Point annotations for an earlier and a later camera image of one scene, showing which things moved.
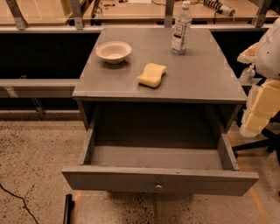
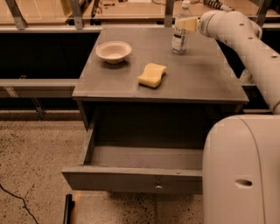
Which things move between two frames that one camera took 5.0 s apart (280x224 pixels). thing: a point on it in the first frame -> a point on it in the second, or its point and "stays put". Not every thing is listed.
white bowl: [114, 52] stays put
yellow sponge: [151, 75] stays put
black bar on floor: [69, 205] stays put
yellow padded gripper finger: [266, 106] -> [210, 24]
